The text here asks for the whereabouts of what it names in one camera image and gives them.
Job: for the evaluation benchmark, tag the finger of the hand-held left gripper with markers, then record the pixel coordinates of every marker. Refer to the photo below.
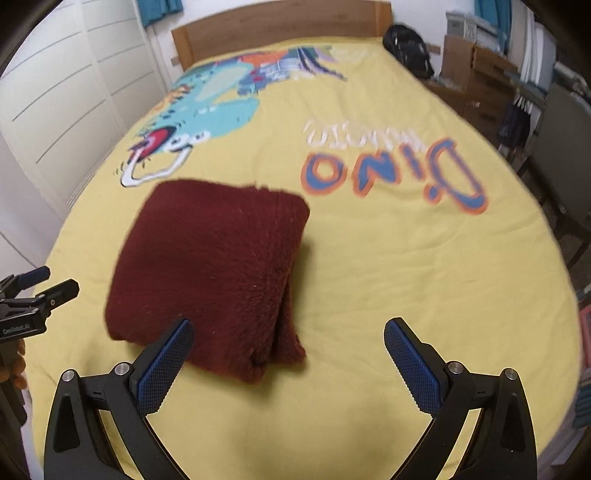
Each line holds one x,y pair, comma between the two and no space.
57,291
30,276

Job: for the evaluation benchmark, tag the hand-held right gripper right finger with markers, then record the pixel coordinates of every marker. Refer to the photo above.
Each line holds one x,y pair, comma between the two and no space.
415,369

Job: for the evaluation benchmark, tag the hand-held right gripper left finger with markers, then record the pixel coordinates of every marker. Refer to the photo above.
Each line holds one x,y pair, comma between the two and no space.
166,367

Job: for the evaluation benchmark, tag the dark red fuzzy sweater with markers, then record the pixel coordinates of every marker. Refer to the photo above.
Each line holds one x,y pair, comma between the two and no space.
207,267

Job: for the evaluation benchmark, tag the person's left hand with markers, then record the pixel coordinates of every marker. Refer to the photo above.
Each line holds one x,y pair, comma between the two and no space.
14,367

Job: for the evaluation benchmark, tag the yellow printed blanket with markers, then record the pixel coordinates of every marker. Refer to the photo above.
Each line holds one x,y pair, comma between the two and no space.
392,277

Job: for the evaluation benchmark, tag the white wardrobe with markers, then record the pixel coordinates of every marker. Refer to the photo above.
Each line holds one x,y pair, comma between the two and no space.
60,106

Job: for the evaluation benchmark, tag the grey chair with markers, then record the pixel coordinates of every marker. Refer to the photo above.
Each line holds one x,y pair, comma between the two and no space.
563,152

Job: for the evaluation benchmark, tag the dark hanging bag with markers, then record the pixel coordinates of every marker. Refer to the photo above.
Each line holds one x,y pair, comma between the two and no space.
513,122

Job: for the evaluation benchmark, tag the teal curtain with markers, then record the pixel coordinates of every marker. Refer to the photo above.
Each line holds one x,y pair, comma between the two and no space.
159,9
494,21

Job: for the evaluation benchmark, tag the wooden drawer cabinet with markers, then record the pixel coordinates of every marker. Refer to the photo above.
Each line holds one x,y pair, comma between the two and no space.
480,78

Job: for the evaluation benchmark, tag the black backpack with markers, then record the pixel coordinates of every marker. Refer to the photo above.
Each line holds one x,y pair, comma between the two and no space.
408,46

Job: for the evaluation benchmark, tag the wooden bed headboard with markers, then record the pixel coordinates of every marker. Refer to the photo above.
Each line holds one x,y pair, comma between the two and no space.
277,23

